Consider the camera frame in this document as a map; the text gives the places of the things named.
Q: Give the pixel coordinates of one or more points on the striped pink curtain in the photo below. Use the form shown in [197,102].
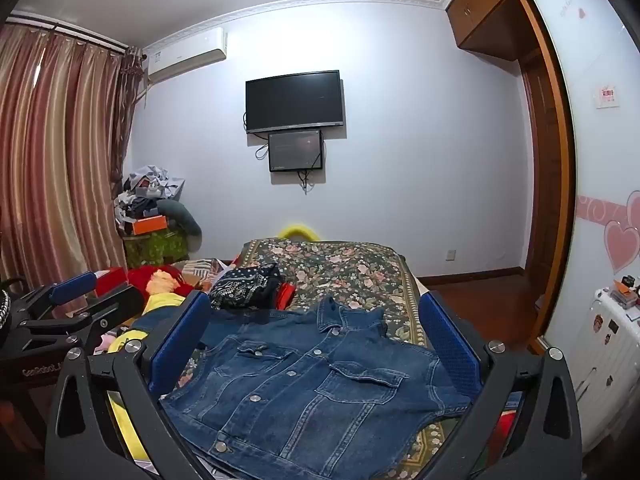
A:
[55,160]

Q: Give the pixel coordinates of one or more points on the wooden door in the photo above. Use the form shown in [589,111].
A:
[562,185]

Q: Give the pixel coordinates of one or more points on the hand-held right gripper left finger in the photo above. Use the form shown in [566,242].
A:
[177,342]

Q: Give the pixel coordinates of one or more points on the black wall television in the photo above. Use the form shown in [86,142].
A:
[295,102]

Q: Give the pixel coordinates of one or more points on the red and white sticker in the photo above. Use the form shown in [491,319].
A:
[608,96]

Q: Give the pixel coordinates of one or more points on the small black wall monitor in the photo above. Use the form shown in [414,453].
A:
[295,151]

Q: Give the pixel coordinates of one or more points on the white air conditioner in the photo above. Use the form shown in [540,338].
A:
[187,55]

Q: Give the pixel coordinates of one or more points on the red cloth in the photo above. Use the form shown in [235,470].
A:
[286,297]

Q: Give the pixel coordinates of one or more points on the green box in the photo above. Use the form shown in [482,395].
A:
[155,250]

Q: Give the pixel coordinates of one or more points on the white heart-print sliding door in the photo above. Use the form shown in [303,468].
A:
[600,170]

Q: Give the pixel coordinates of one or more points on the red box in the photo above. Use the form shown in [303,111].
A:
[111,282]

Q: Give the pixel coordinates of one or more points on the yellow garment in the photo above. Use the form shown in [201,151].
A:
[122,415]

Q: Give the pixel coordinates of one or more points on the white wall outlet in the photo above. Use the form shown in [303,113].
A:
[450,255]

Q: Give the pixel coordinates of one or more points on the floral bedspread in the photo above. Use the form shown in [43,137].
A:
[340,270]

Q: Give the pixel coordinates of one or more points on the dark patterned cloth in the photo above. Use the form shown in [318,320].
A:
[245,285]

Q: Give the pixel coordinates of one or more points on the striped patchwork cloth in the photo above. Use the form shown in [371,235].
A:
[205,272]

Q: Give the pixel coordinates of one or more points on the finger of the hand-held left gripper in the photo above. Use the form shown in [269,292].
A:
[117,307]
[72,287]

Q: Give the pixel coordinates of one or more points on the wooden overhead cabinet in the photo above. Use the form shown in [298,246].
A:
[490,5]

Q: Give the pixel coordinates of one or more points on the brown curtain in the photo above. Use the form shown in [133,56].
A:
[127,125]

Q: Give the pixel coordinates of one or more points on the orange box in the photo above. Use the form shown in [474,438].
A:
[149,225]

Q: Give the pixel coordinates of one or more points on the red plush toy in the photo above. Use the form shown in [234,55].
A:
[155,280]

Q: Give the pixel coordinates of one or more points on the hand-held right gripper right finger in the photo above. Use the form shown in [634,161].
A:
[450,347]

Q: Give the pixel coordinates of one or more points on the blue denim jacket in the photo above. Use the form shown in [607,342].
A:
[300,390]

